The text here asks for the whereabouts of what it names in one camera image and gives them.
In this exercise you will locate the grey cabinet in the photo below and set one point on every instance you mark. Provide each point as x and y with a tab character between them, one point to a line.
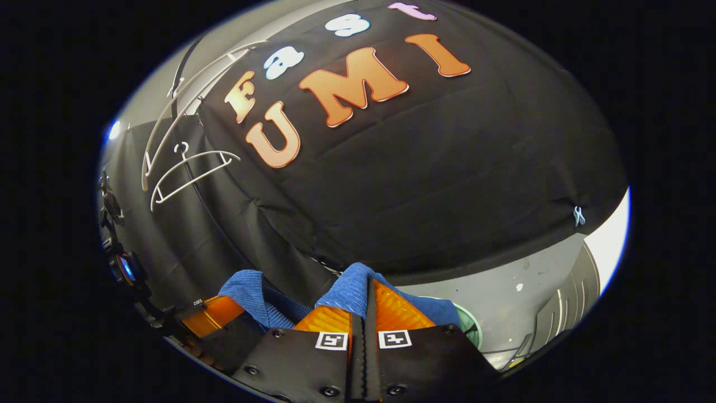
570	302

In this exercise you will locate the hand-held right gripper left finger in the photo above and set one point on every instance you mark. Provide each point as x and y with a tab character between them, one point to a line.
302	364

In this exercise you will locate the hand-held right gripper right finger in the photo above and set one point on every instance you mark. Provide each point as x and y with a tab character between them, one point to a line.
430	364

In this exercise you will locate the green laundry hamper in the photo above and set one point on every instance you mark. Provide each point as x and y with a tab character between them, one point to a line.
474	327

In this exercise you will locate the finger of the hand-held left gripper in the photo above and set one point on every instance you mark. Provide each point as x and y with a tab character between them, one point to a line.
215	313

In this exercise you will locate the small white clip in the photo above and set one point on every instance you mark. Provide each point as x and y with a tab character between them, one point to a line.
579	216

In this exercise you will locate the black clothes rack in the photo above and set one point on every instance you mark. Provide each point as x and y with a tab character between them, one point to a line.
182	73

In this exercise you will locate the white plastic hanger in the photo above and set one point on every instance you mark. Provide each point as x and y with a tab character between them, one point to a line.
146	176
155	197

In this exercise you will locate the small ceiling light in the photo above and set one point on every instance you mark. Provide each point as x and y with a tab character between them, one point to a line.
114	130

